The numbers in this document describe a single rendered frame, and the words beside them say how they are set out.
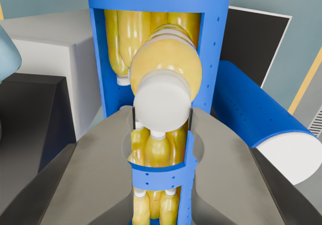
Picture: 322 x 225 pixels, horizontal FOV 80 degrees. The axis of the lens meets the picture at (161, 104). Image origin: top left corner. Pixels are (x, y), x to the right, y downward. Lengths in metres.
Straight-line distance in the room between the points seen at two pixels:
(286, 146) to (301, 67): 1.27
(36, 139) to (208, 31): 0.37
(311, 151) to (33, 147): 0.84
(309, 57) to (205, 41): 1.69
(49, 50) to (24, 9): 1.37
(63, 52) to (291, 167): 0.83
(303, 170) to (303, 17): 1.24
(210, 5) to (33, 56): 0.37
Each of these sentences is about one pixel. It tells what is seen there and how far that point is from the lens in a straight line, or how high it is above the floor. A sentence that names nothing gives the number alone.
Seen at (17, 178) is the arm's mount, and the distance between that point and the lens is 0.44.
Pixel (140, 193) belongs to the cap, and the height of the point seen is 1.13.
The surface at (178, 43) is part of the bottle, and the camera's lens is 0.17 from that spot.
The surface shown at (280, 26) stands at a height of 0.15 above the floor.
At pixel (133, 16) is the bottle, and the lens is 0.41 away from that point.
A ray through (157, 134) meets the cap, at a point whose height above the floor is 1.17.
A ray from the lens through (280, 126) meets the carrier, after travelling 0.80.
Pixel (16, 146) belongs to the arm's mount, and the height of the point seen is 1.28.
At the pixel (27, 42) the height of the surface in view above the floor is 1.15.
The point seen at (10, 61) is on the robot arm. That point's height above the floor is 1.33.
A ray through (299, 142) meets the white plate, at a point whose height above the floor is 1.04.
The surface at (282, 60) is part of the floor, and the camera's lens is 1.90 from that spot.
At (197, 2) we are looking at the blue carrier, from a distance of 0.34.
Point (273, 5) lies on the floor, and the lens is 1.75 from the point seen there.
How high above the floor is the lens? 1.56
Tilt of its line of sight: 62 degrees down
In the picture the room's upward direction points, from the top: 180 degrees clockwise
